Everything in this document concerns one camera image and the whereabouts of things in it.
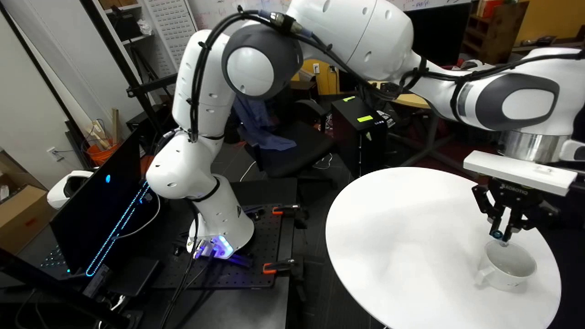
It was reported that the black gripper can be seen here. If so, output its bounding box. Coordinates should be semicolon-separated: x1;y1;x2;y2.
470;179;563;241

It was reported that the white cup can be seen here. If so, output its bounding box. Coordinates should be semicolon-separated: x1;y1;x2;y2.
474;236;540;294

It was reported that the black computer box green label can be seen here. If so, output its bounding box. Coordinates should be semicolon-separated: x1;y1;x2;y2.
329;93;391;179

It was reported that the wooden shelf unit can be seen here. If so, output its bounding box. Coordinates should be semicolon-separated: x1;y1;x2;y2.
461;0;530;66

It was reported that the black monitor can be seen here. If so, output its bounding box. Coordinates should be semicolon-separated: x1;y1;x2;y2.
404;0;476;70

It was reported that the orange black bar clamp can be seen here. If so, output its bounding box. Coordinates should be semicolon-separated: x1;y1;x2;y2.
269;203;309;230
262;258;307;283

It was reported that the black office chair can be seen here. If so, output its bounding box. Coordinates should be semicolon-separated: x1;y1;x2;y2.
243;90;337;179

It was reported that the yellow object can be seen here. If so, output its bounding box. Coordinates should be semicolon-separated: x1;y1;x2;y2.
300;57;342;99

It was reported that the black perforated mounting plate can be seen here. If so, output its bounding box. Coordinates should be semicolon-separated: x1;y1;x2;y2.
152;176;300;292

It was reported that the blue cloth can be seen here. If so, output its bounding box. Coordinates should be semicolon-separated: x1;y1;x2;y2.
232;93;298;152

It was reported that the white pegboard panel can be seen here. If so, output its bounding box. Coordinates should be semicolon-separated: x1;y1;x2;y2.
139;0;199;46

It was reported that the black computer case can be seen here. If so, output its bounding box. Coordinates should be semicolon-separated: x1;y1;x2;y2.
15;130;161;282

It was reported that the white black headset device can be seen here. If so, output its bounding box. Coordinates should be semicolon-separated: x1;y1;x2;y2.
46;168;95;212

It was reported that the black stand bar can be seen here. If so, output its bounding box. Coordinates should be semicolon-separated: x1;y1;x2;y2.
0;245;132;329

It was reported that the brown cardboard box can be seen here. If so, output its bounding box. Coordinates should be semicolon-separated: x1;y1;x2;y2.
0;150;59;254

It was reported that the grey wrist camera bar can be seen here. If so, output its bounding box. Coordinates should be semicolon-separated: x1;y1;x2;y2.
461;148;580;199

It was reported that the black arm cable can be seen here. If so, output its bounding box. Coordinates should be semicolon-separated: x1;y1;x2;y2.
187;7;585;143

